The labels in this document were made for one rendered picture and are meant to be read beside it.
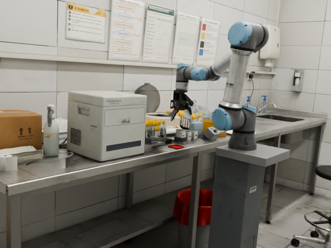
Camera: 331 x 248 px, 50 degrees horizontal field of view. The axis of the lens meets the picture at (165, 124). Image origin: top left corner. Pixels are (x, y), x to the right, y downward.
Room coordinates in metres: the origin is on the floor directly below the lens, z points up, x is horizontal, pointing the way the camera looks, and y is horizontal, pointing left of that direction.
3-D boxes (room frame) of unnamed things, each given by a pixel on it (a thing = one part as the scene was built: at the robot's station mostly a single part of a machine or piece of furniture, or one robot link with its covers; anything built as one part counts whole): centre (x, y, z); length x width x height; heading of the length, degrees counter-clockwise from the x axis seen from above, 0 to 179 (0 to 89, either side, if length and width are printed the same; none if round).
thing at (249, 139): (1.87, -0.42, 0.97); 0.15 x 0.15 x 0.10
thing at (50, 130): (1.60, 0.53, 1.00); 0.09 x 0.08 x 0.24; 49
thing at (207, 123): (2.38, -0.33, 0.93); 0.13 x 0.13 x 0.10; 46
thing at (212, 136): (2.22, -0.28, 0.92); 0.13 x 0.07 x 0.08; 49
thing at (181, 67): (2.06, -0.08, 1.29); 0.09 x 0.08 x 0.11; 40
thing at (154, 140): (1.82, 0.09, 0.92); 0.21 x 0.07 x 0.05; 139
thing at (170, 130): (2.39, 0.03, 0.94); 0.30 x 0.24 x 0.12; 40
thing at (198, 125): (2.28, -0.20, 0.92); 0.10 x 0.07 x 0.10; 141
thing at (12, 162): (1.35, 0.62, 0.90); 0.06 x 0.06 x 0.06; 49
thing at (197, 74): (1.99, -0.16, 1.29); 0.11 x 0.11 x 0.08; 40
